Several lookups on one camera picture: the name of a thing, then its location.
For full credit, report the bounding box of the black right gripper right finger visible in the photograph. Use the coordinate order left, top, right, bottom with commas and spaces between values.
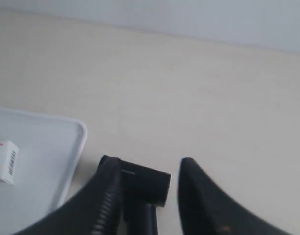
177, 157, 286, 235

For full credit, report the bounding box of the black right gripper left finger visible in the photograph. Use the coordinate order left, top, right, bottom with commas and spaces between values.
18, 157, 121, 235

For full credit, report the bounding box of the black handheld barcode scanner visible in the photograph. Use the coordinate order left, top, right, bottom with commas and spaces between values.
121, 160, 171, 235

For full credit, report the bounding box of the white red medicine box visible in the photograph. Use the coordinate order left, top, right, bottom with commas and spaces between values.
0, 141, 19, 185

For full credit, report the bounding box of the white plastic tray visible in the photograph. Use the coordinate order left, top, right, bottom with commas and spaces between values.
0, 107, 87, 235

